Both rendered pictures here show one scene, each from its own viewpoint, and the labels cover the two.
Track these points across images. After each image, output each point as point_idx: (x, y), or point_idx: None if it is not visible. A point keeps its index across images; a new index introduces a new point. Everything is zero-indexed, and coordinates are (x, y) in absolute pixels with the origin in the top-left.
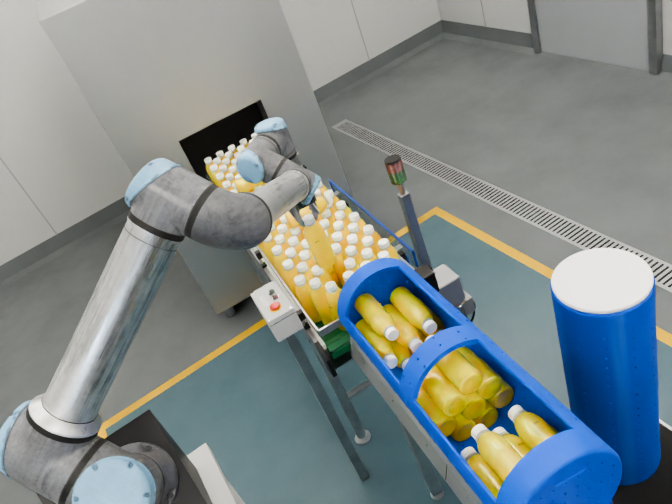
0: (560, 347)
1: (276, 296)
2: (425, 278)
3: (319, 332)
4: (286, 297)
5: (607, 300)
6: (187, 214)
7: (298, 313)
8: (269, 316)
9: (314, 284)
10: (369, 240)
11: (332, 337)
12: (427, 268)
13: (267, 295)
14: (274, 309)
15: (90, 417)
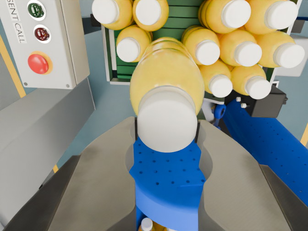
0: (265, 163)
1: (43, 40)
2: (261, 117)
3: (110, 79)
4: (65, 51)
5: None
6: None
7: (93, 23)
8: (27, 75)
9: (124, 61)
10: (283, 26)
11: (128, 66)
12: (279, 106)
13: (25, 10)
14: (36, 73)
15: None
